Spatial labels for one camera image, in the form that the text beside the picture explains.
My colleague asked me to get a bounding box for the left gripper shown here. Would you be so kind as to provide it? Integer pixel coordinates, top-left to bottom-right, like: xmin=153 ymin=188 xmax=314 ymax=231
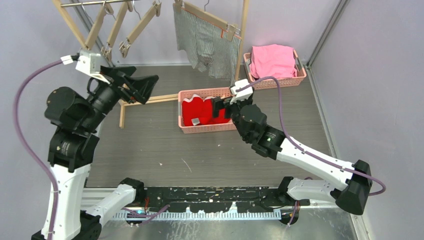
xmin=79 ymin=65 xmax=158 ymax=132

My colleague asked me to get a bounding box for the red underwear white trim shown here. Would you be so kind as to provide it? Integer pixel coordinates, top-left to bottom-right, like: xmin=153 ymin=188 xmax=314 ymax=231
xmin=181 ymin=94 xmax=230 ymax=127

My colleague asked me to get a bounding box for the beige hanger holding red underwear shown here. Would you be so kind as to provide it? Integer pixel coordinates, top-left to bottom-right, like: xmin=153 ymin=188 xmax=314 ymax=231
xmin=119 ymin=1 xmax=162 ymax=58

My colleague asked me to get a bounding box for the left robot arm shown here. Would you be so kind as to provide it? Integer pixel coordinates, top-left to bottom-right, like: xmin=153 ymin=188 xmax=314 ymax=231
xmin=32 ymin=66 xmax=159 ymax=240

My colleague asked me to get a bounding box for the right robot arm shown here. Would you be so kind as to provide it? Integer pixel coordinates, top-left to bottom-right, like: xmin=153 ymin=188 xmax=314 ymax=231
xmin=180 ymin=79 xmax=373 ymax=215

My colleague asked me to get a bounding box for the grey striped underwear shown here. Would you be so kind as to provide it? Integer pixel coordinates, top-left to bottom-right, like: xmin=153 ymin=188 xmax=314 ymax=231
xmin=173 ymin=5 xmax=242 ymax=83

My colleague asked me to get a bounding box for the empty beige clip hanger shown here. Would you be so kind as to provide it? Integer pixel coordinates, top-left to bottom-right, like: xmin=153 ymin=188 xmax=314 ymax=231
xmin=84 ymin=2 xmax=115 ymax=51

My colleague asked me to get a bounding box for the beige hanger holding striped underwear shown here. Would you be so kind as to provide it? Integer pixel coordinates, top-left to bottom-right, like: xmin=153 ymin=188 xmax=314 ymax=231
xmin=174 ymin=0 xmax=242 ymax=41

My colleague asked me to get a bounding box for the empty pink basket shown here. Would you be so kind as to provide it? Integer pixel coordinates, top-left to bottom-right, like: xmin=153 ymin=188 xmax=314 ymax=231
xmin=177 ymin=87 xmax=236 ymax=134

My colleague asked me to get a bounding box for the pink cloth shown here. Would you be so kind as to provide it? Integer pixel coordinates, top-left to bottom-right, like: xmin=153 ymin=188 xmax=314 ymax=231
xmin=250 ymin=44 xmax=298 ymax=79

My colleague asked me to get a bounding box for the pink basket with clothes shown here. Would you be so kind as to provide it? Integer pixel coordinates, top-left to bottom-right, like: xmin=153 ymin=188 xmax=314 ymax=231
xmin=243 ymin=50 xmax=307 ymax=90

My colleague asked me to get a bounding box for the wooden clothes rack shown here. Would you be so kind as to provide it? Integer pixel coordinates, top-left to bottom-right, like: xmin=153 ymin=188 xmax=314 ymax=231
xmin=53 ymin=0 xmax=249 ymax=128

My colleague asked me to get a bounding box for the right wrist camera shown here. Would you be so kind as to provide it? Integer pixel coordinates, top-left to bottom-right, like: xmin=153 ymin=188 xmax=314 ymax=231
xmin=230 ymin=78 xmax=254 ymax=105

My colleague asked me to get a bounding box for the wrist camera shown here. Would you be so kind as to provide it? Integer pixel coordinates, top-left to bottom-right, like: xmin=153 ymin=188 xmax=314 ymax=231
xmin=230 ymin=78 xmax=254 ymax=105
xmin=60 ymin=49 xmax=111 ymax=84

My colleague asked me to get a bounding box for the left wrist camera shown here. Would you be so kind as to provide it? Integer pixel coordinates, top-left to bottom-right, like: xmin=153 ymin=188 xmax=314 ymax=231
xmin=60 ymin=49 xmax=111 ymax=84

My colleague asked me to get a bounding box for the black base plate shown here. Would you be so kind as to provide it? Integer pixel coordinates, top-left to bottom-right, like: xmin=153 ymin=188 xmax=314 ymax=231
xmin=127 ymin=186 xmax=295 ymax=213

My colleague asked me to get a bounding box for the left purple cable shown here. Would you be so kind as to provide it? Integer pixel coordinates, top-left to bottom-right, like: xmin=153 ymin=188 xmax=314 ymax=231
xmin=12 ymin=56 xmax=170 ymax=240

